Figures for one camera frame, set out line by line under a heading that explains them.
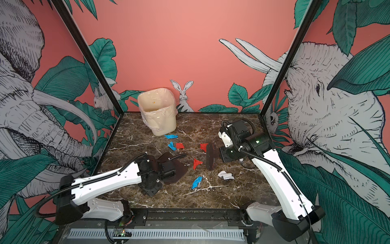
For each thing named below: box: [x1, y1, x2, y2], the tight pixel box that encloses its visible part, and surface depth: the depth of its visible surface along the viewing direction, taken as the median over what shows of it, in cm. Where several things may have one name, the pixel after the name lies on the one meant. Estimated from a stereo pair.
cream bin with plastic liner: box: [137, 87, 179, 137], surface depth 98 cm
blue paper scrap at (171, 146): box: [167, 141, 177, 151], surface depth 103 cm
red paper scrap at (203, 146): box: [199, 143, 209, 153], surface depth 104 cm
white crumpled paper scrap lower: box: [217, 170, 235, 180], surface depth 90 cm
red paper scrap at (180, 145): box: [176, 142, 185, 149], surface depth 103 cm
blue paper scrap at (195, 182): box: [191, 175, 203, 190], surface depth 87 cm
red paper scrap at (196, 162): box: [192, 157, 204, 171], surface depth 95 cm
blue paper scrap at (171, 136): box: [164, 134, 179, 139], surface depth 108 cm
